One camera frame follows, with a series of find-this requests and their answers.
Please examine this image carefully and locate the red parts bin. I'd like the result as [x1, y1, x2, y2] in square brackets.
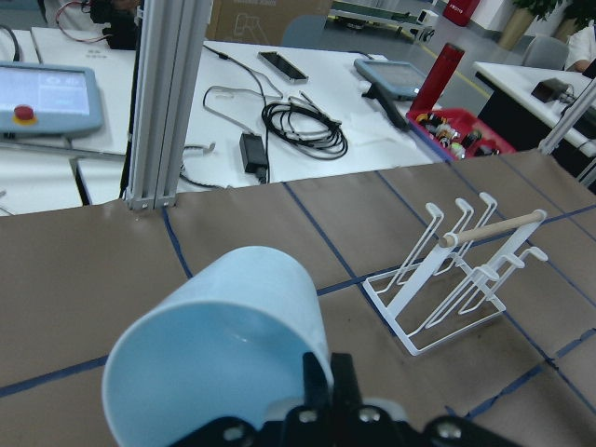
[406, 108, 516, 160]

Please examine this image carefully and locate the black power adapter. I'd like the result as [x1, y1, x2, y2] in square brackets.
[239, 133, 269, 184]

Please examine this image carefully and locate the white wire cup rack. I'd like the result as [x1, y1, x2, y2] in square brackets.
[363, 192, 548, 356]

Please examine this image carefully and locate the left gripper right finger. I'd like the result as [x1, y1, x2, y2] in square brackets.
[331, 353, 362, 410]

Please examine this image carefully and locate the left teach pendant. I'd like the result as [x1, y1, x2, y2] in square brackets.
[1, 61, 104, 136]

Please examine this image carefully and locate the smartphone on desk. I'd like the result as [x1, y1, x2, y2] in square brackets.
[258, 51, 309, 83]

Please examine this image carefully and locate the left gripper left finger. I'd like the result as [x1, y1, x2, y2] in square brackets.
[303, 352, 331, 410]

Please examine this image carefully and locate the coiled black cable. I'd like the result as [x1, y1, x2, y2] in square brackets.
[260, 90, 349, 161]

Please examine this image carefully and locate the aluminium frame post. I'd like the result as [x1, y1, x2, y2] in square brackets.
[125, 1, 213, 210]

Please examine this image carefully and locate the right teach pendant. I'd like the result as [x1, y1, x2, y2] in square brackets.
[354, 59, 426, 131]

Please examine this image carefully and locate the red thermos bottle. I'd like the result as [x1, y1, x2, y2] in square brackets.
[411, 43, 465, 111]

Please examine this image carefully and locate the teach pendant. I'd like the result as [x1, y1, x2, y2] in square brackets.
[1, 61, 104, 136]
[354, 59, 426, 131]

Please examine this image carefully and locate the light blue plastic cup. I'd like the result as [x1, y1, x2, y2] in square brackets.
[102, 246, 333, 446]

